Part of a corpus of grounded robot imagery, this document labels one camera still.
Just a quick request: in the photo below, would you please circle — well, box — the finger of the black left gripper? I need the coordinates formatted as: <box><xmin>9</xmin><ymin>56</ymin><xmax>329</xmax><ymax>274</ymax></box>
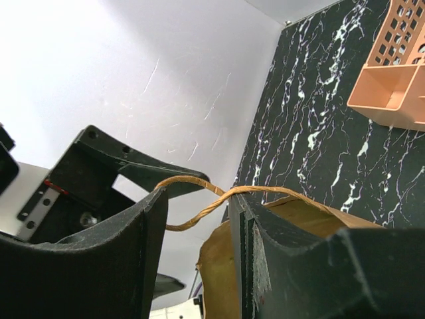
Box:
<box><xmin>118</xmin><ymin>162</ymin><xmax>209</xmax><ymax>199</ymax></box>

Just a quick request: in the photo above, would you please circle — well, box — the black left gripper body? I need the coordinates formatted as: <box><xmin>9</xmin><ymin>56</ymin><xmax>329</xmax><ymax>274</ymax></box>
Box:
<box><xmin>17</xmin><ymin>126</ymin><xmax>133</xmax><ymax>243</ymax></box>

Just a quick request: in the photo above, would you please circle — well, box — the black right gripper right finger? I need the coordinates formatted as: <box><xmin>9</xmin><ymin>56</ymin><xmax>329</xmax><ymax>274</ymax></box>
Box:
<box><xmin>228</xmin><ymin>194</ymin><xmax>424</xmax><ymax>318</ymax></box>

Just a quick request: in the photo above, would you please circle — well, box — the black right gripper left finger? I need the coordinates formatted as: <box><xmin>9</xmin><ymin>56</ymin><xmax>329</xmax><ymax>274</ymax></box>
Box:
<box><xmin>1</xmin><ymin>187</ymin><xmax>169</xmax><ymax>318</ymax></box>

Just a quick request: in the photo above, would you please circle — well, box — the brown paper bag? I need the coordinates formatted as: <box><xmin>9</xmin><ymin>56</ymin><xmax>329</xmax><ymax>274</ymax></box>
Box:
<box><xmin>157</xmin><ymin>175</ymin><xmax>382</xmax><ymax>318</ymax></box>

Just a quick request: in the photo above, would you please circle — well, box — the orange plastic desk organizer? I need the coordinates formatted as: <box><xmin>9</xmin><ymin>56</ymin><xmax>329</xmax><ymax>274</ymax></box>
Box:
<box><xmin>347</xmin><ymin>0</ymin><xmax>424</xmax><ymax>131</ymax></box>

